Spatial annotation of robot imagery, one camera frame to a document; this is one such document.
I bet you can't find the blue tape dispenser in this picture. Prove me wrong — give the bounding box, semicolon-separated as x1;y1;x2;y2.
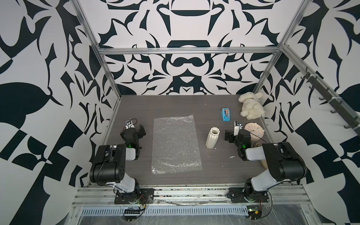
221;108;231;122

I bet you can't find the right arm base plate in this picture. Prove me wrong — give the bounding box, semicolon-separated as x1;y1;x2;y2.
226;187;269;203

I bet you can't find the white ribbed ceramic vase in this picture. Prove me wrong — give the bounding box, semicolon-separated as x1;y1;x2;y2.
205;127;220;149

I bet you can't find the pink round alarm clock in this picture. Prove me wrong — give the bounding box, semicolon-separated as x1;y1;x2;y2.
245;122;264;141

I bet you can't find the right black electronics board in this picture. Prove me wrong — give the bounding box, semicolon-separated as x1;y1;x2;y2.
247;206;262;220

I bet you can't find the cream plush teddy bear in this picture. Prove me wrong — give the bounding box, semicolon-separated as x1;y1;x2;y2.
238;92;266;120

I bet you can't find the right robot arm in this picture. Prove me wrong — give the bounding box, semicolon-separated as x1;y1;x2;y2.
225;129;307;202

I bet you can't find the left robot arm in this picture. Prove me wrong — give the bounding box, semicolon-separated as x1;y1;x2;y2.
90;122;146;194

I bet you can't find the clear bubble wrap sheet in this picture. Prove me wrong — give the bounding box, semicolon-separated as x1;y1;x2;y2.
151;115;203;175

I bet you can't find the tan oval case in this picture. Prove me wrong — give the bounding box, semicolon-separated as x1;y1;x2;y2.
260;160;268;169

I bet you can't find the white perforated cable duct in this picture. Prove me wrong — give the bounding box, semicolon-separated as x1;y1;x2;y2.
81;205;248;216

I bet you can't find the left black electronics board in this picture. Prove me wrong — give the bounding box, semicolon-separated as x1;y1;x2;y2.
123;208;142;218

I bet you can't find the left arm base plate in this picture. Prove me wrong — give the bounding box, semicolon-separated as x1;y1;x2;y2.
114;188;155;204

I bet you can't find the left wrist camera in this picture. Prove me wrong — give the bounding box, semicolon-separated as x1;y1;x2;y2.
124;119;137;130

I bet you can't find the black electronics board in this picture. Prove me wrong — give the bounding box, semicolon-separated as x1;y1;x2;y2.
123;208;142;218
247;206;262;220

